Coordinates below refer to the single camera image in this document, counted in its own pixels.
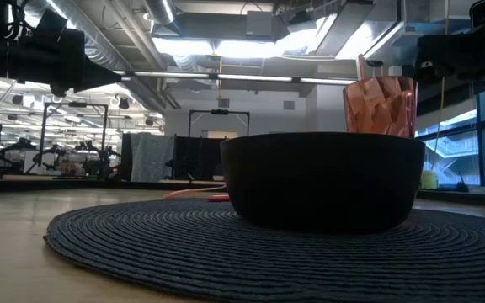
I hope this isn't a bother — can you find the spoon with orange handle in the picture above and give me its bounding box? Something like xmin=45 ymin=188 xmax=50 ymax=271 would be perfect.
xmin=162 ymin=184 xmax=227 ymax=200

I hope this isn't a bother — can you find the black bowl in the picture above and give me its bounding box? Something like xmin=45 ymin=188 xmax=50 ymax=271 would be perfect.
xmin=220 ymin=131 xmax=427 ymax=235

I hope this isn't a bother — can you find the yellow-green container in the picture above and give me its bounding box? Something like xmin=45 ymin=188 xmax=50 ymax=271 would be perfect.
xmin=420 ymin=169 xmax=440 ymax=190

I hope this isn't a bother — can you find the grey curtain panel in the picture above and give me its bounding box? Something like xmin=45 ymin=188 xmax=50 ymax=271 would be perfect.
xmin=129 ymin=132 xmax=176 ymax=183

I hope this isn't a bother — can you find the black partition panel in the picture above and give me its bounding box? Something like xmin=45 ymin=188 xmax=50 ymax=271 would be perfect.
xmin=173 ymin=135 xmax=227 ymax=182

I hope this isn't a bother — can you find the long ceiling light strip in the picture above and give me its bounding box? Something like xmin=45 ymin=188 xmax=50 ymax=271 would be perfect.
xmin=111 ymin=70 xmax=357 ymax=86

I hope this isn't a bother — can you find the round dark woven placemat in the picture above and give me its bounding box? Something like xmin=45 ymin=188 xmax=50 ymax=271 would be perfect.
xmin=43 ymin=197 xmax=485 ymax=303

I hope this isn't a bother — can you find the round ceiling duct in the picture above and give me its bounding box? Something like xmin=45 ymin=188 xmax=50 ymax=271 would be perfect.
xmin=143 ymin=0 xmax=177 ymax=26

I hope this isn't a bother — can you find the black aluminium table frame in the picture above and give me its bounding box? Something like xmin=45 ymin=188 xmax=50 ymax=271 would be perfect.
xmin=0 ymin=175 xmax=485 ymax=208

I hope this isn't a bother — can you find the black gantry frame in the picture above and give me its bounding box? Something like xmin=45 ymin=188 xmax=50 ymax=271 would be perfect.
xmin=188 ymin=109 xmax=251 ymax=140

